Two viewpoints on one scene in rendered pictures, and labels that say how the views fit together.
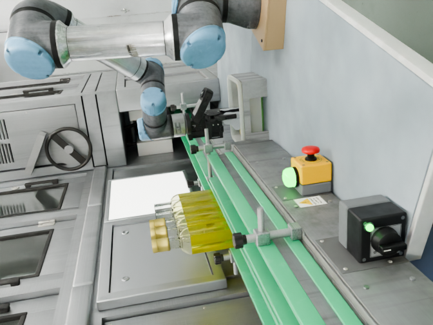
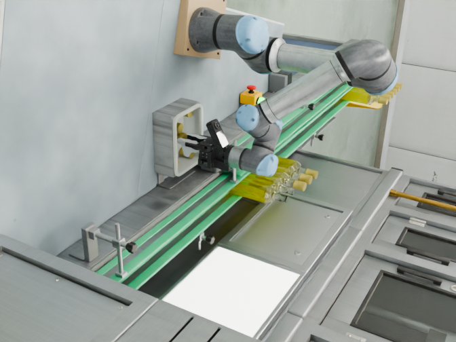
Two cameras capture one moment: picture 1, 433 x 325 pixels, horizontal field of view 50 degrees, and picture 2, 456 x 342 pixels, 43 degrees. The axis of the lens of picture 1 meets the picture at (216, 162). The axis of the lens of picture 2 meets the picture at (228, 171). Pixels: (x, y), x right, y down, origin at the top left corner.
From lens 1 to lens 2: 3.09 m
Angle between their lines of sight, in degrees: 121
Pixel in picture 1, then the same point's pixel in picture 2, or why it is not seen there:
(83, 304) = (360, 215)
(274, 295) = (305, 118)
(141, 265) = (310, 220)
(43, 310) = (384, 241)
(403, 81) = (274, 28)
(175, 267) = (292, 208)
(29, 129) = not seen: outside the picture
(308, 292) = not seen: hidden behind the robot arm
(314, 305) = not seen: hidden behind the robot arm
